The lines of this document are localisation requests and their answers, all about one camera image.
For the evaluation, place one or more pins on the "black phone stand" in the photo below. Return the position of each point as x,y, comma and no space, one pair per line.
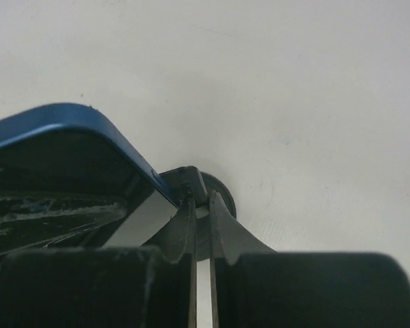
202,184

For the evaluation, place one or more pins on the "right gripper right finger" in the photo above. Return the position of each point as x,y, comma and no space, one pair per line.
255,286

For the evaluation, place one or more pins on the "blue cased smartphone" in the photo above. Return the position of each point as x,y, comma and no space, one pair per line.
65,170

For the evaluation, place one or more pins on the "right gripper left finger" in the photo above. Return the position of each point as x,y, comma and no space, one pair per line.
150,286

